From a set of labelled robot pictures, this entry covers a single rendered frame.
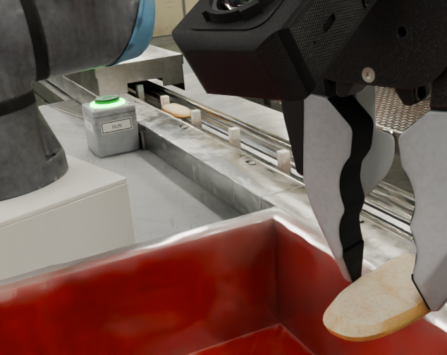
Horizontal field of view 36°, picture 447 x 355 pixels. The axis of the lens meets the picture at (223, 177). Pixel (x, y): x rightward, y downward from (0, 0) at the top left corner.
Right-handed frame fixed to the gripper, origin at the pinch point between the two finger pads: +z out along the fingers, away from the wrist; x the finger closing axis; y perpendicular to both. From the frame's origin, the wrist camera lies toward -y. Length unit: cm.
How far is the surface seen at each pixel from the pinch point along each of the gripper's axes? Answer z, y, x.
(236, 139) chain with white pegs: 13, 42, 53
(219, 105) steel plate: 17, 65, 81
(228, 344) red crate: 16.3, 8.3, 20.1
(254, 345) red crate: 16.3, 9.5, 18.3
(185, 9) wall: 66, 523, 626
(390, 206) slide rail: 13.7, 34.2, 21.8
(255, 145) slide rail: 14, 43, 49
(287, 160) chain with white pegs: 13, 38, 39
